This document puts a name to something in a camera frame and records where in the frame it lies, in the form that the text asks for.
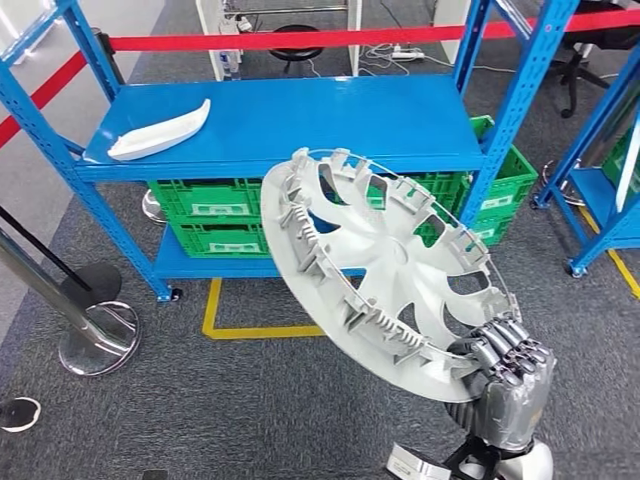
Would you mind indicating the white curved plastic trim part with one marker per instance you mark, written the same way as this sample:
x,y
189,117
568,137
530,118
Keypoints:
x,y
155,136

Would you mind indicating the white long plastic part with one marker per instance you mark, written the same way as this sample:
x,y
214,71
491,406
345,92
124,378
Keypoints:
x,y
630,166

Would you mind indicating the black office chair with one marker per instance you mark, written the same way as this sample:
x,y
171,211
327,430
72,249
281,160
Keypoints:
x,y
580,56

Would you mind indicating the black round stool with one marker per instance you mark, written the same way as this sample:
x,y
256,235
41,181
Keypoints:
x,y
295,54

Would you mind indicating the black stanchion post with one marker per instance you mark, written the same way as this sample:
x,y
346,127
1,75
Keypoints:
x,y
107,60

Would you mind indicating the black shoe white sole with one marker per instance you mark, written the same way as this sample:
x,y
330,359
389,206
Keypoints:
x,y
17,414

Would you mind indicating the chrome stanchion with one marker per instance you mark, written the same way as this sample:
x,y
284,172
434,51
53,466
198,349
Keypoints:
x,y
100,338

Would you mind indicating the white desk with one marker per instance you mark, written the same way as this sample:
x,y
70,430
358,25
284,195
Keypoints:
x,y
207,20
447,13

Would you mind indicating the yellow floor tape outline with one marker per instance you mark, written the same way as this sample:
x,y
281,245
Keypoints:
x,y
620,265

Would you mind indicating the grey plastic wheel hubcap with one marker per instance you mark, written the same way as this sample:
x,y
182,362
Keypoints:
x,y
395,258

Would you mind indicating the white power strip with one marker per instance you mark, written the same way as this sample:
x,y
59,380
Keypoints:
x,y
407,54

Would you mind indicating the clear water bottle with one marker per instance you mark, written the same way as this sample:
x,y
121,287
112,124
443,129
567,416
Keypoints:
x,y
231,65

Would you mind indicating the red barrier belt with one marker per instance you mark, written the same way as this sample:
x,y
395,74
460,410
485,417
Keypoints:
x,y
300,38
40,96

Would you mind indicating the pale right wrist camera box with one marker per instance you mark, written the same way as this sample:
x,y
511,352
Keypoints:
x,y
410,464

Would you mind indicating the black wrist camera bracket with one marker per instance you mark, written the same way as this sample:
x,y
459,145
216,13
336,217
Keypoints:
x,y
475,457

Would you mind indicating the blue metal shelf rack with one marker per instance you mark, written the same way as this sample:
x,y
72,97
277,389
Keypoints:
x,y
300,112
600,192

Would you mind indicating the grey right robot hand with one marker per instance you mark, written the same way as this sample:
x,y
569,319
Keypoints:
x,y
515,404

